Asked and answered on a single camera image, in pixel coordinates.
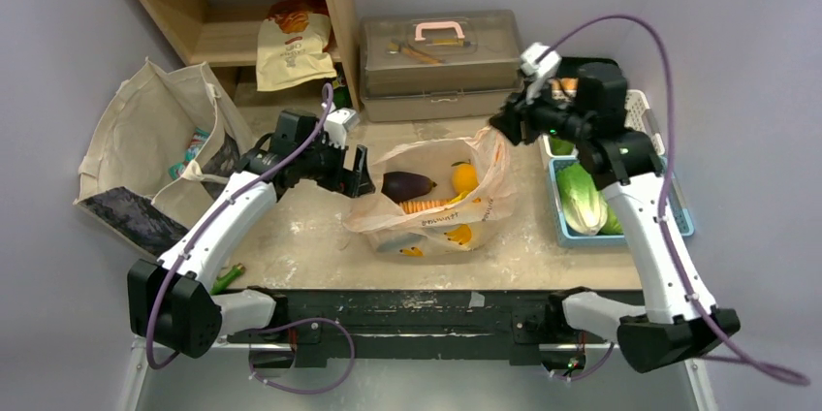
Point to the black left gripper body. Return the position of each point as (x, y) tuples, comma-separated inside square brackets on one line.
[(331, 173)]

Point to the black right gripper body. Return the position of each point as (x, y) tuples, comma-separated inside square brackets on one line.
[(519, 118)]

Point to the translucent banana print plastic bag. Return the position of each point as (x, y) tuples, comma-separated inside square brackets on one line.
[(476, 194)]

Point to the napa cabbage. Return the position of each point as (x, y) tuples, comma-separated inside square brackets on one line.
[(584, 208)]

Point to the beige canvas tote bag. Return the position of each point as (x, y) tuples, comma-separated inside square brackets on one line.
[(147, 126)]

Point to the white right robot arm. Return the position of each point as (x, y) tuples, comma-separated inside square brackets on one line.
[(680, 319)]

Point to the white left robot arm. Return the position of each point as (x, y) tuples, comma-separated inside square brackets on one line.
[(170, 299)]

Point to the red green mango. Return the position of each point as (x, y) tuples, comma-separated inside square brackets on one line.
[(559, 147)]

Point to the bread loaf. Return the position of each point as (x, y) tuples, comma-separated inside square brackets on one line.
[(567, 87)]

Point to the purple eggplant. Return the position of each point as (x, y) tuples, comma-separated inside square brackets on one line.
[(404, 186)]

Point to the green glass bottle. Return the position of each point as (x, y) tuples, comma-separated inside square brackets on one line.
[(341, 93)]

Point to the orange fruit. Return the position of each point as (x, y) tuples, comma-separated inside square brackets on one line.
[(464, 178)]

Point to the orange corn cob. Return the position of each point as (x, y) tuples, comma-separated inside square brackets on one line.
[(412, 207)]

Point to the grey plastic toolbox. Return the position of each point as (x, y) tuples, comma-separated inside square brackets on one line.
[(436, 66)]

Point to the black tray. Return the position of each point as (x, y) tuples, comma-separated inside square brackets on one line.
[(568, 68)]

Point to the white plastic basket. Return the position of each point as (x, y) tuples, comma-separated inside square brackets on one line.
[(639, 117)]

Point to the blue plastic basket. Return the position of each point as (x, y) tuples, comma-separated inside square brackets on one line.
[(568, 238)]

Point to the bread paper bag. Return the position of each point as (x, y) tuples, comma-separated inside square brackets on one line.
[(292, 45)]

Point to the snack packet in tote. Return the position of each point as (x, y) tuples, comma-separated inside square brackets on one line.
[(198, 140)]

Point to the round green cabbage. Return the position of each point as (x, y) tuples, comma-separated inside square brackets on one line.
[(612, 226)]

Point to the small green vegetable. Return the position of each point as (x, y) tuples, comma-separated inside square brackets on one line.
[(222, 282)]

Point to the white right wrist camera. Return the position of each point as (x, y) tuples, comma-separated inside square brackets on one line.
[(539, 64)]

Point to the black mounting rail base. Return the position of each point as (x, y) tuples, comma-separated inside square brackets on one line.
[(489, 325)]

